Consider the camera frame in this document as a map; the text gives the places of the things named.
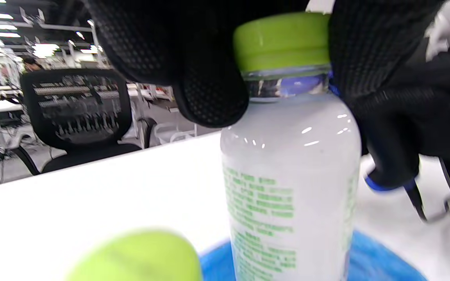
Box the person's right hand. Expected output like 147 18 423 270
346 51 450 157

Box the black mesh office chair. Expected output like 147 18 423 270
12 68 159 176

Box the person's left hand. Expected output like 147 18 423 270
84 0 444 128

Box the white coconut water bottle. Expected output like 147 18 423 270
65 229 203 281
220 12 362 281

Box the row of ceiling lights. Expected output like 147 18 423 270
0 0 104 55

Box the blue plastic bag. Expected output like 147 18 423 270
200 230 429 281

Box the white rolling cart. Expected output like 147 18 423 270
153 121 210 146

